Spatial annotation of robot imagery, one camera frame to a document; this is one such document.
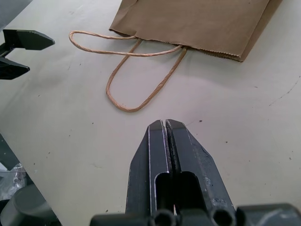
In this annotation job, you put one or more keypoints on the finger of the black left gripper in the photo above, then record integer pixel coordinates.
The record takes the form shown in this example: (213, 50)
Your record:
(11, 69)
(33, 40)

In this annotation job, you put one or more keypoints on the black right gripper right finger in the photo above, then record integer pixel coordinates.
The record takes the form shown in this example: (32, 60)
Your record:
(195, 169)

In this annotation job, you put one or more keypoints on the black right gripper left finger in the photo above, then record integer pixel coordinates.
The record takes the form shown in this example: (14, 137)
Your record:
(141, 169)

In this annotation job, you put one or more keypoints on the crumpled clear plastic wrap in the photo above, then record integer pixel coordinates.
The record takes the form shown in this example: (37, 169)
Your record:
(14, 179)

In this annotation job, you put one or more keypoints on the grey rounded robot body part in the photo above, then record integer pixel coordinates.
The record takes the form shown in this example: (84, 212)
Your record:
(26, 207)

